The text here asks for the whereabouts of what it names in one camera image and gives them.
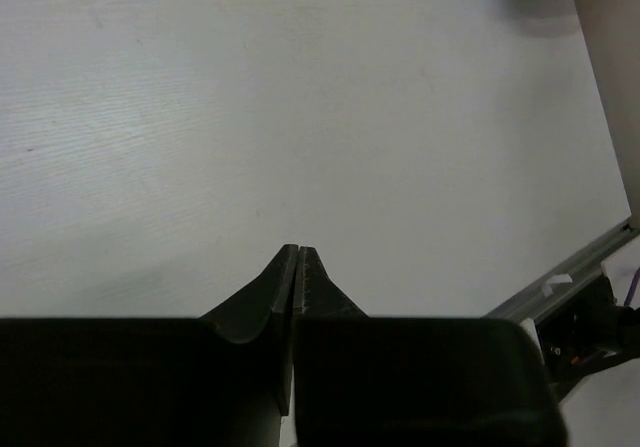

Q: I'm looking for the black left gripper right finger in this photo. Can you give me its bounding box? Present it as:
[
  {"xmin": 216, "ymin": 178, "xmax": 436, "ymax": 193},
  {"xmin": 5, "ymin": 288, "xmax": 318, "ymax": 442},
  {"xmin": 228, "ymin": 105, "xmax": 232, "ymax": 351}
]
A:
[{"xmin": 293, "ymin": 247, "xmax": 367, "ymax": 318}]

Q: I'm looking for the aluminium table edge rail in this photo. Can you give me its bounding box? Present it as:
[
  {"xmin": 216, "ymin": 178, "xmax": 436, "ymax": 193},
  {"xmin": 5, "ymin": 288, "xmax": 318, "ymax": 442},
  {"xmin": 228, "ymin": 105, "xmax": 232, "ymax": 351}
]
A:
[{"xmin": 487, "ymin": 220, "xmax": 639, "ymax": 324}]

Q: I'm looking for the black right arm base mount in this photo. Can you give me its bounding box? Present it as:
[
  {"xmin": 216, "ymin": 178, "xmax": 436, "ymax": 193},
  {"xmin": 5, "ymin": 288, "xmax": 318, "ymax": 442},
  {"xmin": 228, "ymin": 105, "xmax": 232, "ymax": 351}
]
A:
[{"xmin": 537, "ymin": 275, "xmax": 639, "ymax": 401}]

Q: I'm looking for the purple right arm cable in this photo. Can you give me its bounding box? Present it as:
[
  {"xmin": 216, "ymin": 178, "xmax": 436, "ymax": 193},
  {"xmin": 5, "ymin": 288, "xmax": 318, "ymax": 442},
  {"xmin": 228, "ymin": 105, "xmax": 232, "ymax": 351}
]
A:
[{"xmin": 619, "ymin": 265, "xmax": 640, "ymax": 308}]

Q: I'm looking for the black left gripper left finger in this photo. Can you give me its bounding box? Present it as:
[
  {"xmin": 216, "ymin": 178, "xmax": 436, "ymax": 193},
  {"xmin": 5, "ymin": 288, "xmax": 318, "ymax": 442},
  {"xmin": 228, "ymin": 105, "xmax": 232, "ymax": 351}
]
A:
[{"xmin": 199, "ymin": 244, "xmax": 298, "ymax": 416}]

